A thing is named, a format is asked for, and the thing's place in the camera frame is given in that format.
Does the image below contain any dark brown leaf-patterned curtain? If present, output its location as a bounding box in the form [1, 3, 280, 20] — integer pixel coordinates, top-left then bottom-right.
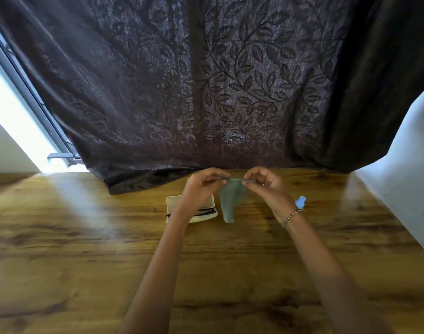
[0, 0, 424, 195]

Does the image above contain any grey metal window frame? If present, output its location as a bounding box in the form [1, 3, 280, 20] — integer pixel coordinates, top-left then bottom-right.
[0, 17, 82, 166]

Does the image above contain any cream rectangular box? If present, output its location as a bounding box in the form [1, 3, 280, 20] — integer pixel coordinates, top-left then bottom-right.
[166, 195, 219, 224]

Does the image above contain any person's left forearm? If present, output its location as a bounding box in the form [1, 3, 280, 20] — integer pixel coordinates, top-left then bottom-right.
[118, 208, 203, 334]

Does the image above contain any person's right forearm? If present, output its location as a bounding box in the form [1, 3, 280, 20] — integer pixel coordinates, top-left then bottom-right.
[283, 211, 395, 334]

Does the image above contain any person's left hand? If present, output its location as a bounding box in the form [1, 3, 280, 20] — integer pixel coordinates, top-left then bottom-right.
[177, 167, 231, 219]

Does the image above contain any beaded bracelet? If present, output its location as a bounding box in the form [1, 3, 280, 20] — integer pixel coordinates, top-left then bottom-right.
[282, 209, 303, 229]

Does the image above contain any person's right hand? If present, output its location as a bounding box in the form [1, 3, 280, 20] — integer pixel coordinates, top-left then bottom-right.
[242, 166, 298, 223]

